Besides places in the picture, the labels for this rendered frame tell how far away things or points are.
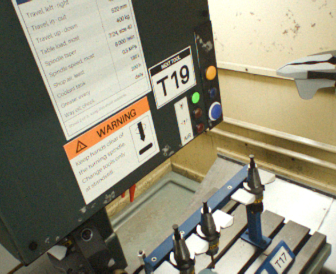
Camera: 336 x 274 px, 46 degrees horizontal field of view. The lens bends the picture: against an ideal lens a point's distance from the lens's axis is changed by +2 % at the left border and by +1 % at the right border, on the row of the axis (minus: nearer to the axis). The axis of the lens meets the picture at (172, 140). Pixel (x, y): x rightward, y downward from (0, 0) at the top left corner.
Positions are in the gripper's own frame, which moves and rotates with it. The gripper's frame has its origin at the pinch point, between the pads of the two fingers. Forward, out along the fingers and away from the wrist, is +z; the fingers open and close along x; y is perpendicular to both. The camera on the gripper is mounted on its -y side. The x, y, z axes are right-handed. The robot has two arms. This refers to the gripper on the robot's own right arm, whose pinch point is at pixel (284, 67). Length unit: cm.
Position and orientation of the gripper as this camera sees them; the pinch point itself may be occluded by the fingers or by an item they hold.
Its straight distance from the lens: 70.3
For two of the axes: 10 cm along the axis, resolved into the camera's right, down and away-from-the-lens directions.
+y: 1.7, 8.3, 5.3
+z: -9.6, 0.2, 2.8
